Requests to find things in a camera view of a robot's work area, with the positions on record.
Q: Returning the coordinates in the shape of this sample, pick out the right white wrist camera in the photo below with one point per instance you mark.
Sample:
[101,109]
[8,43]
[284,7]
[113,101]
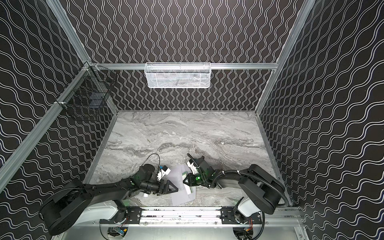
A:
[192,167]

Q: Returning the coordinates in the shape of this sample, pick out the lavender envelope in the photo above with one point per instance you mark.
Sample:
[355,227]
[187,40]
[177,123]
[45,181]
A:
[185,194]

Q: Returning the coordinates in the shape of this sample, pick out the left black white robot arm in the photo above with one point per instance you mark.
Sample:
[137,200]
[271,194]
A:
[61,211]

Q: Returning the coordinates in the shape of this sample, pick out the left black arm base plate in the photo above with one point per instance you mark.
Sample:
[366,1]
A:
[132,215]

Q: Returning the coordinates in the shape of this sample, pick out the white letter with green border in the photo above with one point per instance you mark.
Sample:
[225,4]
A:
[185,176]

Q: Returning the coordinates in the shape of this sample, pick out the black wire basket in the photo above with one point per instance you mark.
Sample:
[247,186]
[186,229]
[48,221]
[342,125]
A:
[88,101]

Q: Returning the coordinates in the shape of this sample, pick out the aluminium front rail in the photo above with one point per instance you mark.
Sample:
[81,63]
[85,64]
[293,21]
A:
[161,217]

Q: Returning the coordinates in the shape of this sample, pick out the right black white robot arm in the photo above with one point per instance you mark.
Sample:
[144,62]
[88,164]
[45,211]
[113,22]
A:
[264,193]

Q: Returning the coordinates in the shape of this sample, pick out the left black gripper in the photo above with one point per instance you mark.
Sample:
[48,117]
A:
[161,186]

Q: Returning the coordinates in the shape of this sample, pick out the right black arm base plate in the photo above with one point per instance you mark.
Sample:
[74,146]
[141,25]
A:
[229,216]

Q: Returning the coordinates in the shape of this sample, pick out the white wire mesh basket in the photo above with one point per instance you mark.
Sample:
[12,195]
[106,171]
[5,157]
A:
[178,75]

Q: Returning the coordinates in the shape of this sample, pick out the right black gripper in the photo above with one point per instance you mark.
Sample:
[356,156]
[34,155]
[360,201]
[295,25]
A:
[193,177]

